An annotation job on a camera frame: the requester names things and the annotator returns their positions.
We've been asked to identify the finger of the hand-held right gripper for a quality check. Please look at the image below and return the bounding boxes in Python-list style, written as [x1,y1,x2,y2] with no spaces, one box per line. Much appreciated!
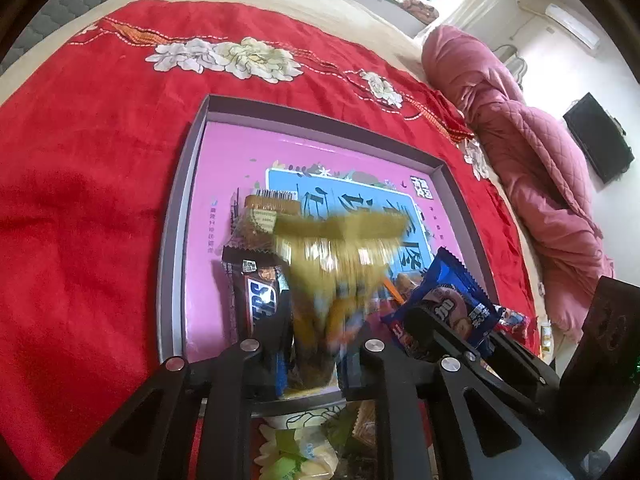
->
[403,306,497,377]
[486,332,562,416]

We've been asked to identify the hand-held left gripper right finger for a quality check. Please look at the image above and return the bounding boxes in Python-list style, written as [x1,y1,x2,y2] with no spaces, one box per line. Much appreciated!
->
[339,330,574,480]

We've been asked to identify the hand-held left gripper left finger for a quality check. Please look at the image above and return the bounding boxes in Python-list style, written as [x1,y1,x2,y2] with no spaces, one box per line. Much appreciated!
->
[55,310,294,480]

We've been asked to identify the blue cookie packet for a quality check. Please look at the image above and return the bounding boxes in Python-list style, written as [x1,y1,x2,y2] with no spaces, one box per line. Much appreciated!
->
[380,247,504,362]

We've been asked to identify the red white blue candy packet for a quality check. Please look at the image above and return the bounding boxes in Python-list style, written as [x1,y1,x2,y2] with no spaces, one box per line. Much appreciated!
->
[496,307,532,343]

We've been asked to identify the brown chocolate bar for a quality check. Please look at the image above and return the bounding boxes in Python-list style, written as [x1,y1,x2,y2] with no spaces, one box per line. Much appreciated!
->
[222,247,294,397]

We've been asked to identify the golden snack packet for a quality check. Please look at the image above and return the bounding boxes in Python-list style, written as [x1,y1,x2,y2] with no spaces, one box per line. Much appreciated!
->
[274,209,407,392]

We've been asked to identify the clear biscuit packet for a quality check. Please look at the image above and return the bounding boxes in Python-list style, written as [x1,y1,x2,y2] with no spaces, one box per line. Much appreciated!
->
[229,187,303,251]

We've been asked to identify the small brown snack packet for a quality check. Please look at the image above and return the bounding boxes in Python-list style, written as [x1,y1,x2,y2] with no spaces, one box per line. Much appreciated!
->
[350,400,379,449]

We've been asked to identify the orange striped snack packet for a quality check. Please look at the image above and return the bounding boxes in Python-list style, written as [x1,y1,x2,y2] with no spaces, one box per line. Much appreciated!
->
[384,269,427,307]

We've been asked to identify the green snack packet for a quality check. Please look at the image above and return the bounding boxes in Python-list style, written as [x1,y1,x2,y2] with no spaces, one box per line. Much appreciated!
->
[257,425,342,480]

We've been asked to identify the pink quilt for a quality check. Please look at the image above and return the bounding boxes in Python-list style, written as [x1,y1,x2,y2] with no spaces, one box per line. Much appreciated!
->
[421,25,617,332]

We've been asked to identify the pink book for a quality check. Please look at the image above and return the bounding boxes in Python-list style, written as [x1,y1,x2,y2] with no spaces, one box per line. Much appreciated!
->
[182,120,482,361]

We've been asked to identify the black television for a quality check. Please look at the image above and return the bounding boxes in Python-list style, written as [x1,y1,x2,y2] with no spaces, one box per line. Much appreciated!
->
[563,92,636,185]

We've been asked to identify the red floral blanket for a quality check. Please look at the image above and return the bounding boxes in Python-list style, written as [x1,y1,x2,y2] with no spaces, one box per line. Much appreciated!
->
[0,0,537,480]

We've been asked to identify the clothes on windowsill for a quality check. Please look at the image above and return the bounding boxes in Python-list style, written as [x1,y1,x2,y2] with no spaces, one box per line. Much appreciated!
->
[402,0,442,24]

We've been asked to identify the white air conditioner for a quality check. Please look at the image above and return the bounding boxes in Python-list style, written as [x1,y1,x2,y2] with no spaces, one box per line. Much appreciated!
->
[545,4,601,50]

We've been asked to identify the grey quilted headboard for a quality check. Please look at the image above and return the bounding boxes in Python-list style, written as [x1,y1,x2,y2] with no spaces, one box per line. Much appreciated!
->
[0,0,177,77]

